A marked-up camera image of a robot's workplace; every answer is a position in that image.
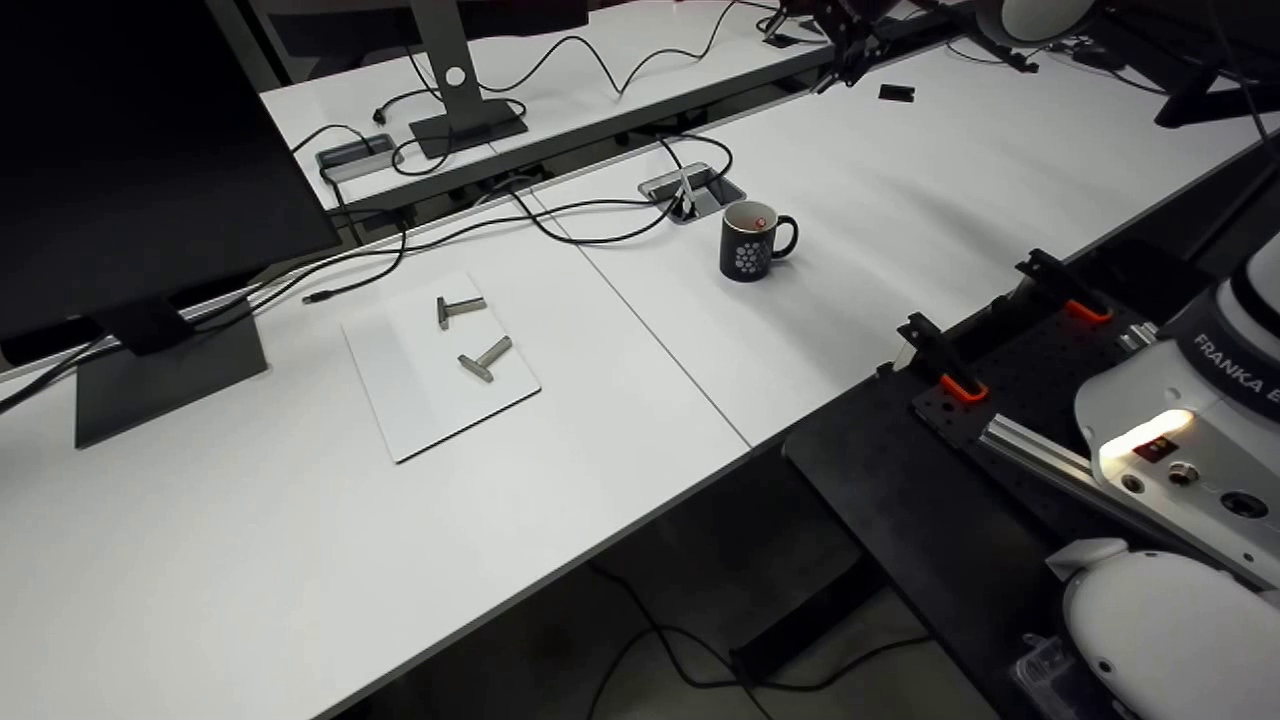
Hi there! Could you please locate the large black monitor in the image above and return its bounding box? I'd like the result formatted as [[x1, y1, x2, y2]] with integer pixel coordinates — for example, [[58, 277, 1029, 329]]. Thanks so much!
[[0, 0, 345, 353]]

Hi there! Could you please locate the grey T-shaped metal piece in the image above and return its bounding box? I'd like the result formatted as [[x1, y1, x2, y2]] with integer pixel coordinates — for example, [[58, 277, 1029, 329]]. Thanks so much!
[[454, 333, 517, 388], [433, 293, 493, 333]]

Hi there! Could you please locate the white flat board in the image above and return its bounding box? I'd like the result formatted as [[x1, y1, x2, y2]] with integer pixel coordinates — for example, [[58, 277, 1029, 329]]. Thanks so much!
[[341, 285, 547, 470]]

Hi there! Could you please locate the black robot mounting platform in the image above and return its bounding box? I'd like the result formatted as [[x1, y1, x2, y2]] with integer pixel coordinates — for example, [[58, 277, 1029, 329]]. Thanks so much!
[[783, 125, 1280, 720]]

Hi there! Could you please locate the black floor cable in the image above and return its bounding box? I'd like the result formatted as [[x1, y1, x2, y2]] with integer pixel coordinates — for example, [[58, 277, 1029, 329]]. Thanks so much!
[[581, 567, 937, 720]]

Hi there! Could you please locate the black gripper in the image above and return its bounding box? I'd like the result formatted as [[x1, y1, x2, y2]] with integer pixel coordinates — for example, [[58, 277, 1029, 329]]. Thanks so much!
[[813, 0, 896, 73]]

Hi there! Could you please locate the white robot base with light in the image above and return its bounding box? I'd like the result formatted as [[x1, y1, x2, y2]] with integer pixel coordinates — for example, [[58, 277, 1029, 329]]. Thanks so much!
[[1060, 234, 1280, 720]]

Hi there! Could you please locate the aluminium rail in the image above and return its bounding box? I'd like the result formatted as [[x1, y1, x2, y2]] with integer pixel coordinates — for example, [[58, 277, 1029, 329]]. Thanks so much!
[[979, 413, 1112, 493]]

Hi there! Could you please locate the black cable with plug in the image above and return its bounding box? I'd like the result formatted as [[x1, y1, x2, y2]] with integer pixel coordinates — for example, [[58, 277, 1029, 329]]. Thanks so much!
[[301, 198, 670, 310]]

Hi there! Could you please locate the thin black desk cable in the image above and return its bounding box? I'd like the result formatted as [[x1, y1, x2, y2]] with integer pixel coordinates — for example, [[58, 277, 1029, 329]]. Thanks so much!
[[371, 0, 764, 133]]

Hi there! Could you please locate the small black docking box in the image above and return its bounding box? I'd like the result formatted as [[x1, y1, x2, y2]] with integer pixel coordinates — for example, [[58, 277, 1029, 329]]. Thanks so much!
[[315, 127, 398, 187]]

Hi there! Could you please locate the black table foot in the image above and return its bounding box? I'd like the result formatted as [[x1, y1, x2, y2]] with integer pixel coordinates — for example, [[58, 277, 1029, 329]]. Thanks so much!
[[726, 552, 890, 689]]

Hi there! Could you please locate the looping black cable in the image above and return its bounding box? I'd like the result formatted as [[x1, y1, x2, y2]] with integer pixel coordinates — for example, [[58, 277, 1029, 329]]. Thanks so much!
[[502, 184, 674, 253]]

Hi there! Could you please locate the grey table cable box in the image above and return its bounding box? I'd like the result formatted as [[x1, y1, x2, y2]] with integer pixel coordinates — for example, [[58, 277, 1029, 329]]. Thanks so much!
[[635, 158, 742, 223]]

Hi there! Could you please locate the black clamp with orange grip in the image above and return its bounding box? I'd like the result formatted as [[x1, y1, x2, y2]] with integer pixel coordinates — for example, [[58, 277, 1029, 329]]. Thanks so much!
[[1015, 248, 1117, 333], [890, 312, 994, 410]]

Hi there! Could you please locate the black mug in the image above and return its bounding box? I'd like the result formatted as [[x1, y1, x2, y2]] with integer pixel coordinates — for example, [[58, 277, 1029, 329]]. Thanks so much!
[[719, 198, 803, 285]]

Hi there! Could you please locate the thick black cable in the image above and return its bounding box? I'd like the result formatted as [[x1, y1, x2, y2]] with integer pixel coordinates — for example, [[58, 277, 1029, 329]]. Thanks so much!
[[651, 127, 740, 205]]

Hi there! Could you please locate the black monitor stand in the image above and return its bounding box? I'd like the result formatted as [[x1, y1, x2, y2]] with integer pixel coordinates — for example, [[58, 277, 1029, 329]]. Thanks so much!
[[402, 0, 530, 166]]

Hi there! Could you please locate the black monitor stand base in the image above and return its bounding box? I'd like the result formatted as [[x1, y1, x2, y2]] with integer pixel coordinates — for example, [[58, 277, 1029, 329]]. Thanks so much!
[[72, 312, 270, 452]]

